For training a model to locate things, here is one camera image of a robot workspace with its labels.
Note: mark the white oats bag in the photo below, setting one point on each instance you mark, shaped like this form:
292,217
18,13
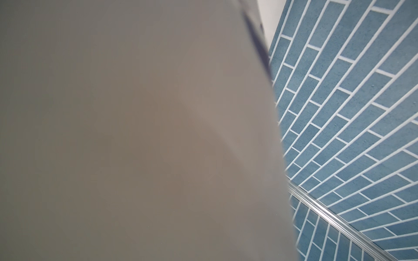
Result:
139,131

